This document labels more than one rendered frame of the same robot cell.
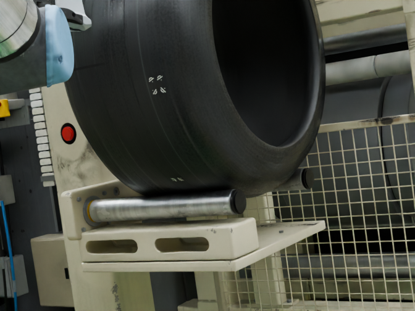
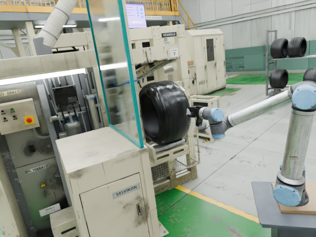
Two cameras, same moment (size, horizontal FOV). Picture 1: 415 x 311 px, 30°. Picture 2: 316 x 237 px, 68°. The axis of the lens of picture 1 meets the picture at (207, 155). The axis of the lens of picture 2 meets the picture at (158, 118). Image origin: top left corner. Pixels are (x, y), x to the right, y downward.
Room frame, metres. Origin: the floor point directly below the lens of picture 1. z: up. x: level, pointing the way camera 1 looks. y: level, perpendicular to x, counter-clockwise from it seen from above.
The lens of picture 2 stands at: (0.53, 1.84, 1.72)
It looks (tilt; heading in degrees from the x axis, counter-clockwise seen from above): 16 degrees down; 300
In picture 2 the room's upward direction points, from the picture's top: 7 degrees counter-clockwise
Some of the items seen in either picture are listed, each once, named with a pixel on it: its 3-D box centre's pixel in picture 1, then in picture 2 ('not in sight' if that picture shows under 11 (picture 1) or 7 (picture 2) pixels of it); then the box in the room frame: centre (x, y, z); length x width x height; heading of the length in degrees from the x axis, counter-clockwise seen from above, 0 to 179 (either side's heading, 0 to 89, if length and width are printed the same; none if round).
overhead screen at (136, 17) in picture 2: not in sight; (135, 16); (3.65, -3.19, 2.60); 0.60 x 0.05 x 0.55; 73
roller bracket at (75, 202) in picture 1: (133, 199); (144, 146); (1.66, 0.17, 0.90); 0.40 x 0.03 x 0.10; 146
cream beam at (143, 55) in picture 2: not in sight; (148, 55); (1.74, -0.24, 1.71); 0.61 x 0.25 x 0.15; 56
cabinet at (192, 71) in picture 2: not in sight; (180, 88); (3.22, -4.46, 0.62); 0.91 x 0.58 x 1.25; 73
